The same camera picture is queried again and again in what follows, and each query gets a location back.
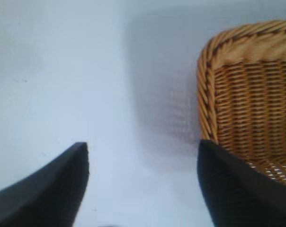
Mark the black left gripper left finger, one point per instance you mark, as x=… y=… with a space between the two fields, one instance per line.
x=43 y=194

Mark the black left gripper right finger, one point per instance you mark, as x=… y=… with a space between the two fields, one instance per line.
x=247 y=201

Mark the brown wicker basket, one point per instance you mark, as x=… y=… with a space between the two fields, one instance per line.
x=252 y=94

